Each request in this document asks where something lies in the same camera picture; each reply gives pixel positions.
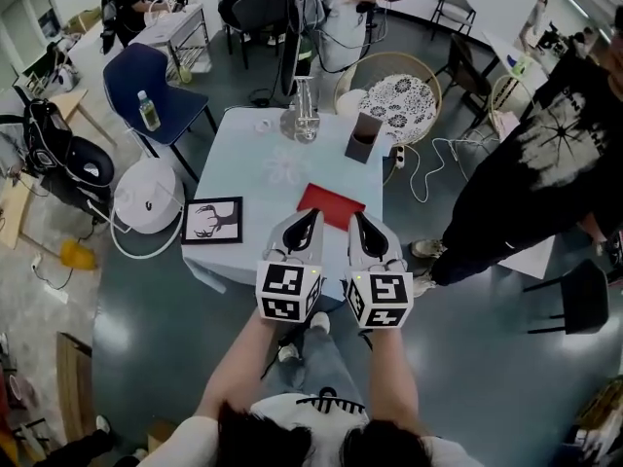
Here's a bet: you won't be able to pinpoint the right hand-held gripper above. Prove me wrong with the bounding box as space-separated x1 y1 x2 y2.
344 210 415 329

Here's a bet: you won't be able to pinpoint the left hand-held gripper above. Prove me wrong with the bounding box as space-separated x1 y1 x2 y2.
256 208 325 323

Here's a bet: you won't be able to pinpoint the red tray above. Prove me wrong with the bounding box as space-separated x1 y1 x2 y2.
296 182 367 231

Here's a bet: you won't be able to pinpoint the person's left forearm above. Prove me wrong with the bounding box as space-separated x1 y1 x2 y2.
194 306 293 420

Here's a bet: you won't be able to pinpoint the person's right forearm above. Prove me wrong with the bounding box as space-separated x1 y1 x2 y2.
362 326 422 432

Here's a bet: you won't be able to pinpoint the grey pen holder box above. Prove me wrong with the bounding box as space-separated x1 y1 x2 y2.
344 112 385 164

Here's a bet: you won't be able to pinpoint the clear flower-shaped dish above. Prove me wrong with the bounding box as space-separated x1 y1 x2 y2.
261 146 312 188

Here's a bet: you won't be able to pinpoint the table with light blue tablecloth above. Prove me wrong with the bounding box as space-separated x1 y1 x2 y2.
180 106 393 301

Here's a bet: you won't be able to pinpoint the black framed antler picture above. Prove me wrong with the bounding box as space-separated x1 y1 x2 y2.
180 196 244 246

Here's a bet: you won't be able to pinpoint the person's grey trousers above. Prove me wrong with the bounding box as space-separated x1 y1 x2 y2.
262 326 365 403

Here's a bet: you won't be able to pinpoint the silver desk lamp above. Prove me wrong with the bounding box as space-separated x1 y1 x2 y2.
279 75 322 145

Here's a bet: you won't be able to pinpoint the white round cushion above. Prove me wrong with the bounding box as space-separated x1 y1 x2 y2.
335 89 367 116

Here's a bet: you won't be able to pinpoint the floral seat cushion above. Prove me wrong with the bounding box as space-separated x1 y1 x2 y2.
358 76 438 131

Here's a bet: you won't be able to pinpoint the white paper sheet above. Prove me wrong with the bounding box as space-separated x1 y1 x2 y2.
499 234 557 280

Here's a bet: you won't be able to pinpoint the person's white printed shirt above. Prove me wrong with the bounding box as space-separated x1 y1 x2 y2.
138 391 483 467

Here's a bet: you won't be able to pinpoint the pink cloth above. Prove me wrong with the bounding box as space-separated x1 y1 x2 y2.
495 112 521 139

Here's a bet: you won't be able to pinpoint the rattan chair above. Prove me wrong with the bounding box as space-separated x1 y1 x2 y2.
488 73 536 140
333 52 443 148

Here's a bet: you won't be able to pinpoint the bottle of yellow-green drink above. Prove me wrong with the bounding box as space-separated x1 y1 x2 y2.
136 90 162 132

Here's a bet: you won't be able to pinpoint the black flat panel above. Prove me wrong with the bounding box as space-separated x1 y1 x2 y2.
279 0 313 97

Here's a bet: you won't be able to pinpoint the dark brown chair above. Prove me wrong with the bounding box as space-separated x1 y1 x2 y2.
434 31 494 131

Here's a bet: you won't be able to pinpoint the yellow bag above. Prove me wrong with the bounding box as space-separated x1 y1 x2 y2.
58 238 97 270

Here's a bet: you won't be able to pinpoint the black chair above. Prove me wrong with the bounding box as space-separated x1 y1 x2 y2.
224 0 289 70
523 259 611 336

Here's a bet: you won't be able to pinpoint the blue chair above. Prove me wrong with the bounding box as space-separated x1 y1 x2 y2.
102 42 219 184

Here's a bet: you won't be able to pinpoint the cardboard box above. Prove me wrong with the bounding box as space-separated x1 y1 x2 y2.
145 418 182 455

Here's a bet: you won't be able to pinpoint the wooden board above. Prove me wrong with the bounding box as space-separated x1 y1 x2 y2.
55 331 98 443

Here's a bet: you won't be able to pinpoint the grey folding chair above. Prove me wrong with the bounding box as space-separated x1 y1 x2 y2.
430 0 478 42

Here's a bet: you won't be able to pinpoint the black backpack device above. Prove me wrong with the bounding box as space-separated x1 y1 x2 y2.
21 97 75 178

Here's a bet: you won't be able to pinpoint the cluttered wooden shelf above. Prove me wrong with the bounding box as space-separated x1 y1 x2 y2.
567 377 623 467

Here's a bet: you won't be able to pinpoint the light wooden table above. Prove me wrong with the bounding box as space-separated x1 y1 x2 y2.
0 175 38 252

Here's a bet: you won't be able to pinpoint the white cable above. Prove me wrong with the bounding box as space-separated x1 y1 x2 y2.
384 136 502 202

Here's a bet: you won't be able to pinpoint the white metal-frame table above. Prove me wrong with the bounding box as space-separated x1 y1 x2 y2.
127 2 211 75

